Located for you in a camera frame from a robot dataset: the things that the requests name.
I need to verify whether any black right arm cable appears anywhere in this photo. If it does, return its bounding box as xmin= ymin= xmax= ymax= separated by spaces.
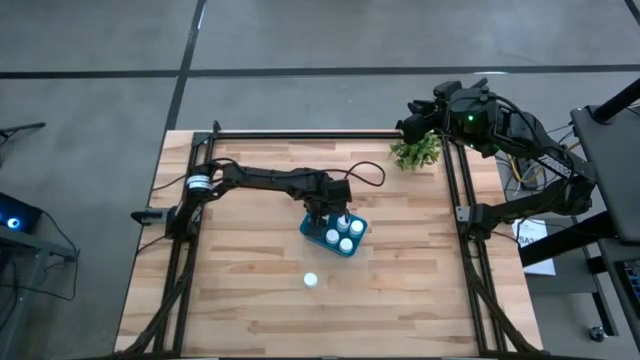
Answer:
xmin=492 ymin=94 xmax=539 ymax=139

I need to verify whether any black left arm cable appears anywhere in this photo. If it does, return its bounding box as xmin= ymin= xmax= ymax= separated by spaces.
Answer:
xmin=319 ymin=160 xmax=388 ymax=189

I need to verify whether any black cart base beam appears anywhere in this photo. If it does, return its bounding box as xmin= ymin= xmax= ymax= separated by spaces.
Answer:
xmin=518 ymin=209 xmax=620 ymax=267

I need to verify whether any black box with blue light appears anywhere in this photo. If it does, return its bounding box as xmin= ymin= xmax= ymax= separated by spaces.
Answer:
xmin=0 ymin=192 xmax=44 ymax=234

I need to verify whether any dark grey cart top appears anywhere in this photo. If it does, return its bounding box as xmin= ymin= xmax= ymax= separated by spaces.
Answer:
xmin=570 ymin=104 xmax=640 ymax=244

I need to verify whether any black tripod leg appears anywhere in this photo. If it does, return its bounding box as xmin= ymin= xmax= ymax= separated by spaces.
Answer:
xmin=0 ymin=121 xmax=47 ymax=142

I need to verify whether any teal plastic basket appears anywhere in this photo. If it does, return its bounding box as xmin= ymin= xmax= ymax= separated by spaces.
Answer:
xmin=298 ymin=212 xmax=369 ymax=258

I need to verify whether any small green artificial plant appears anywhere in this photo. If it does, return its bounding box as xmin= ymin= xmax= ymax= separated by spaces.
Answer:
xmin=388 ymin=130 xmax=443 ymax=172

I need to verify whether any grey metal desk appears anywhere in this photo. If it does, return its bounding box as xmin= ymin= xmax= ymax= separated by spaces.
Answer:
xmin=0 ymin=224 xmax=80 ymax=360

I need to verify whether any black aluminium table frame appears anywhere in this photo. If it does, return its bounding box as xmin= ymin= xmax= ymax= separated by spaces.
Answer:
xmin=114 ymin=119 xmax=544 ymax=360

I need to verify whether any black cart pole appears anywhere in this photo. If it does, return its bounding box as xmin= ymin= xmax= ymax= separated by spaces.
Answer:
xmin=592 ymin=78 xmax=640 ymax=124

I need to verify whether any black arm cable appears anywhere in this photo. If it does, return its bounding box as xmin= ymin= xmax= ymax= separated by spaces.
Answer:
xmin=319 ymin=160 xmax=388 ymax=189
xmin=492 ymin=94 xmax=539 ymax=139

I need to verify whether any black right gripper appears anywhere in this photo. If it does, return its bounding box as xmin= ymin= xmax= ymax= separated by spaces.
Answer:
xmin=397 ymin=99 xmax=452 ymax=146

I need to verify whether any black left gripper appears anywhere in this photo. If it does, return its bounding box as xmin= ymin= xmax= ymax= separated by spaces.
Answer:
xmin=305 ymin=174 xmax=354 ymax=229

